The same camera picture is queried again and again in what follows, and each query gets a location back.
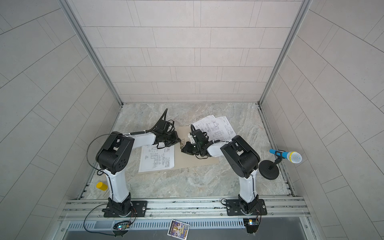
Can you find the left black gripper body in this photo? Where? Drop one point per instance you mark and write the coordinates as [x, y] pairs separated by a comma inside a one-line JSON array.
[[170, 139]]

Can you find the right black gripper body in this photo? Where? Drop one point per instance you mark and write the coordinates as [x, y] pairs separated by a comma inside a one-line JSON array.
[[196, 148]]

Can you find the beige cardboard folder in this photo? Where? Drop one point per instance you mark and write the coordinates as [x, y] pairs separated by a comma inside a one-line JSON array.
[[182, 160]]

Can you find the printed drawing sheet top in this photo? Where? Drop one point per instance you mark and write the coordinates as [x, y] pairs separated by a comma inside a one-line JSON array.
[[153, 159]]

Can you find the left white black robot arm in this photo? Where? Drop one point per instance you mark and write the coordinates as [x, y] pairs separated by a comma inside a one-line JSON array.
[[114, 155]]

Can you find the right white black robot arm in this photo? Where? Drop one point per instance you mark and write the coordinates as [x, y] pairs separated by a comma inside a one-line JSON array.
[[242, 158]]

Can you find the metal folder clip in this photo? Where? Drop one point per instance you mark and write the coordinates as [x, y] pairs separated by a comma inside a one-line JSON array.
[[182, 143]]

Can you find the stack of printed sheets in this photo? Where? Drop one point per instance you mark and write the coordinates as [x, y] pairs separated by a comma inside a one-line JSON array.
[[216, 128]]

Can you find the colourful picture card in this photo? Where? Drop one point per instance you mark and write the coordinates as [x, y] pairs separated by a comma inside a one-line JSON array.
[[178, 230]]

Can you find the yellow cylinder block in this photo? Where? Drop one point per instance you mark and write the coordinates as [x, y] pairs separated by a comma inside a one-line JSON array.
[[102, 186]]

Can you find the right circuit board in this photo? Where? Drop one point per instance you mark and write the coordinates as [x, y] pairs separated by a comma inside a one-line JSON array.
[[251, 225]]

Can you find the blue yellow toy microphone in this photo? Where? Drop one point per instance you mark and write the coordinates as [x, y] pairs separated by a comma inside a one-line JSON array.
[[293, 157]]

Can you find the left green circuit board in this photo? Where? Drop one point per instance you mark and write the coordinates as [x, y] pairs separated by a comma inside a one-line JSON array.
[[122, 226]]

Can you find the aluminium mounting rail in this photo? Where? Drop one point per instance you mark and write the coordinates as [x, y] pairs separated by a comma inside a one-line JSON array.
[[190, 208]]

